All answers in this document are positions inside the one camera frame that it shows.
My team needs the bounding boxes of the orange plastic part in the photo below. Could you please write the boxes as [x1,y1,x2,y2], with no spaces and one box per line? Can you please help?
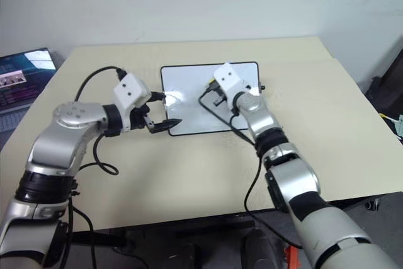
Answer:
[284,244,299,269]

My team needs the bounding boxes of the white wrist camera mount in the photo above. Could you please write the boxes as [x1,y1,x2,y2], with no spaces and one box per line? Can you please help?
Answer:
[112,73,151,132]
[213,62,247,98]

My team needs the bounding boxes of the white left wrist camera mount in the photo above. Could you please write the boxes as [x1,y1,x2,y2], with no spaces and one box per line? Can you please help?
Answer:
[112,73,151,132]

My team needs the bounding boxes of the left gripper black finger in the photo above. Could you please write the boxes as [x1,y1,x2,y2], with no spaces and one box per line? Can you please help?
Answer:
[147,91,167,103]
[143,114,183,135]

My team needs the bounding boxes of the black-framed small whiteboard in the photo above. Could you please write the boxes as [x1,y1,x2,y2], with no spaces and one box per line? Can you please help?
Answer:
[160,60,267,138]

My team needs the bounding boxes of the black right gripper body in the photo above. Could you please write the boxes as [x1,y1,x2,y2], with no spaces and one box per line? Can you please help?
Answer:
[204,79,228,100]

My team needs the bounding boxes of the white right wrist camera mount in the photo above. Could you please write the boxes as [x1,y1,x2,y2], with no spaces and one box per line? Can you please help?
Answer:
[213,62,247,98]

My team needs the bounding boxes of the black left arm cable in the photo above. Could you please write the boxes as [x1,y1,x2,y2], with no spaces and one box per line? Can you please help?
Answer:
[67,66,127,269]

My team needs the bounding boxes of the black bag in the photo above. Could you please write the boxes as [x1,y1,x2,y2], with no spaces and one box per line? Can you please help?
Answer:
[366,47,403,116]

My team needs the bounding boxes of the black caster wheel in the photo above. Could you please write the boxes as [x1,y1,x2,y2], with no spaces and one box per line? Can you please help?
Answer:
[364,198,382,212]

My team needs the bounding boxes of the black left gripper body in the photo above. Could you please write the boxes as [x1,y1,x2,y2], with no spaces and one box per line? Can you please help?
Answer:
[130,104,152,130]

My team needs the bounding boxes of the large dark rounded shape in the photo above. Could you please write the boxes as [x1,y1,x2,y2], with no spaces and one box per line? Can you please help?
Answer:
[241,227,285,269]

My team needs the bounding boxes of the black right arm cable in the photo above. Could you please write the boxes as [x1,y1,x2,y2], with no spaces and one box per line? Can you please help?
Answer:
[197,88,304,249]

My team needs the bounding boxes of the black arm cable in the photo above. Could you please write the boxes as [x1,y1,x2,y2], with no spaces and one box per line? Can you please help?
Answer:
[67,66,127,269]
[197,88,304,249]

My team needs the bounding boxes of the open grey laptop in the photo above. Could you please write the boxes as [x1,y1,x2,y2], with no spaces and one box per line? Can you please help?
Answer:
[0,47,58,151]

